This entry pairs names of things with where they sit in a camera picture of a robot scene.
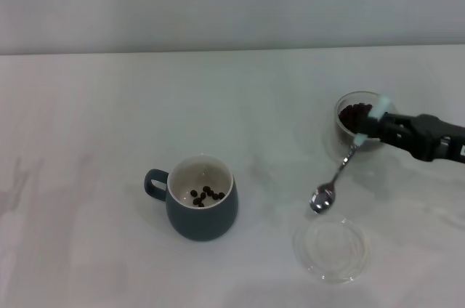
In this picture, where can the coffee beans in glass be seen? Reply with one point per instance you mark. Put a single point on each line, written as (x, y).
(354, 115)

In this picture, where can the clear glass cup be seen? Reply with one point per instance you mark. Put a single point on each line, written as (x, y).
(343, 137)

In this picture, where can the coffee beans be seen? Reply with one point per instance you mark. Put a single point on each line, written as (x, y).
(354, 115)
(207, 189)

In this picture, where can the clear glass saucer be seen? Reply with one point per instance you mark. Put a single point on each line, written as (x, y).
(332, 153)

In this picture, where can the small clear glass dish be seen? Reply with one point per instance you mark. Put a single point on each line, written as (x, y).
(330, 250)

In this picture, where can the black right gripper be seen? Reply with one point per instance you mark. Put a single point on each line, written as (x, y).
(428, 137)

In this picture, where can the dark blue ceramic mug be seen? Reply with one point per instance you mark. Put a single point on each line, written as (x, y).
(203, 224)

